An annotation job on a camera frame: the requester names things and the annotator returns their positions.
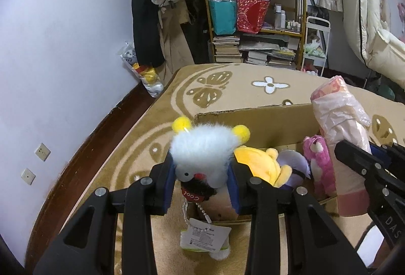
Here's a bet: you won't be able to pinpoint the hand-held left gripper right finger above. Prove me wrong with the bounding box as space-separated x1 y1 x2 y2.
228 163 369 275

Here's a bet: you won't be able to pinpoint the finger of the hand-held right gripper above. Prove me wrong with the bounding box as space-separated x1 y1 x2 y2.
334 140 393 200
370 143 405 174

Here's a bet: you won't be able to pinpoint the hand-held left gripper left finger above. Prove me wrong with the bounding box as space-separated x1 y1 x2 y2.
33 158 176 275

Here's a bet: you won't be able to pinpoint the pink bear plush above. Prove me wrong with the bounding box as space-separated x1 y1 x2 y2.
302 135 337 200

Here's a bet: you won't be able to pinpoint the yellow bear plush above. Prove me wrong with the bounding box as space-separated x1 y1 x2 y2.
233 147 293 188

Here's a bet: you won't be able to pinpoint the pink swirl plush pillow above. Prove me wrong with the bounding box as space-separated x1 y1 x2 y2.
310 75 372 217

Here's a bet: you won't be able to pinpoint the fluffy white plush yellow pompoms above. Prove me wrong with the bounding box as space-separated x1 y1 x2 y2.
169 116 251 261

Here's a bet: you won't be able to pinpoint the white-haired doll plush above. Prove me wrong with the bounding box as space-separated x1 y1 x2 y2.
278 150 312 190

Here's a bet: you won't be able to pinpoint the cardboard box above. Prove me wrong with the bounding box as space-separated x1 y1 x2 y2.
187 102 340 225

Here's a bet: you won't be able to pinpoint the pale green bundle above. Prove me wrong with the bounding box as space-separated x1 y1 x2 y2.
304 42 326 58

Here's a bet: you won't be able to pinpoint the clear plastic bag of toys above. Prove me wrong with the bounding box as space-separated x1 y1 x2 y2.
118 41 165 98

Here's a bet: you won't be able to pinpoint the white cart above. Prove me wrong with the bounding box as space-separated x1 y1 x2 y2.
300 16 331 76

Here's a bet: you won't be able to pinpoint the white cushioned recliner chair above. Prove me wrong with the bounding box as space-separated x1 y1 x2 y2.
340 0 405 89

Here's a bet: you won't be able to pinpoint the pile of papers and books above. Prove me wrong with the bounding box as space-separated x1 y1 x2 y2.
239 33 301 68

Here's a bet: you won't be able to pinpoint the stack of books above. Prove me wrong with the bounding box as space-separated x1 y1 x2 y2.
213 36 242 63

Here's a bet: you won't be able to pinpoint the beige hanging coat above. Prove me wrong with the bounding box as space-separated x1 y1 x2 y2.
157 0 195 79

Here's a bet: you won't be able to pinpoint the wooden shelf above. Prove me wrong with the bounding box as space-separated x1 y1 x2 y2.
202 0 307 70

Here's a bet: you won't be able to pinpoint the dark hanging clothes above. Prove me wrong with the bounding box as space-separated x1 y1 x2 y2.
182 0 211 63

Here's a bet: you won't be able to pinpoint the black hanging coat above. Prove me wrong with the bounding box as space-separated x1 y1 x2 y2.
128 0 165 68

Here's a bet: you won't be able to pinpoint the red patterned gift bag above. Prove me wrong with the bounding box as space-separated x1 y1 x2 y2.
236 0 271 34

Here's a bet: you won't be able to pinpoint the teal bag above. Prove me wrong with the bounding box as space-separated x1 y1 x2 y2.
207 0 237 35

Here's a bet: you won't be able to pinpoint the white wall outlet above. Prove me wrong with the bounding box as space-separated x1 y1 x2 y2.
21 168 36 186
34 143 51 162

